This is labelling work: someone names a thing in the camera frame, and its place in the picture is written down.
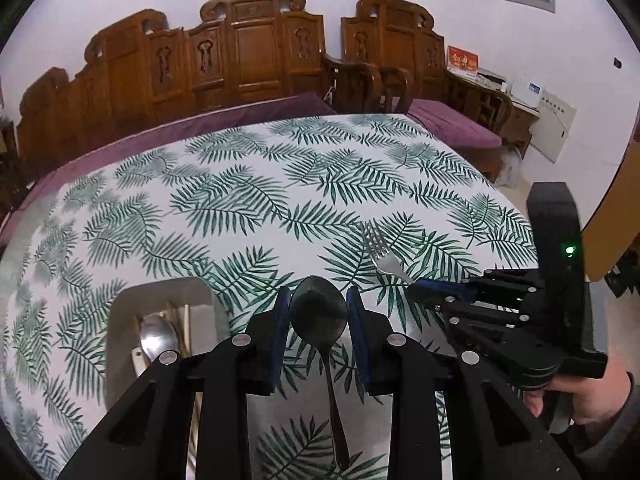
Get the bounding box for red sign board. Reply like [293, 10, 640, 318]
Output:
[446, 46, 480, 79]

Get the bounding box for steel fork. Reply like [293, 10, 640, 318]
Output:
[361, 221, 414, 284]

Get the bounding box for green leaf patterned tablecloth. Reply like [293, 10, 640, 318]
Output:
[1, 115, 536, 479]

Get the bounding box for person's right hand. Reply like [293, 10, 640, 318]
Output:
[524, 361, 632, 425]

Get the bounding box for carved wooden armchair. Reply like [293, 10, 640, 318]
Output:
[324, 0, 501, 122]

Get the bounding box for white device on table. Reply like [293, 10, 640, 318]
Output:
[509, 79, 542, 108]

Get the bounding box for white electrical box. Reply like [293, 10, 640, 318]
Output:
[529, 90, 577, 162]

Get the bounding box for large steel spoon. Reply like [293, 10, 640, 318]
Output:
[140, 314, 179, 362]

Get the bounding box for wooden side table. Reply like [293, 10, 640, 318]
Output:
[442, 72, 540, 157]

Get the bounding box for purple chair cushion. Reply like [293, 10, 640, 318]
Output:
[407, 99, 501, 148]

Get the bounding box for small dark steel spoon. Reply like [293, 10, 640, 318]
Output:
[288, 276, 349, 470]

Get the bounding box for grey rectangular utensil tray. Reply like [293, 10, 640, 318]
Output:
[105, 278, 230, 408]

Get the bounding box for carved wooden bench backrest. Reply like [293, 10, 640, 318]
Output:
[16, 0, 332, 172]

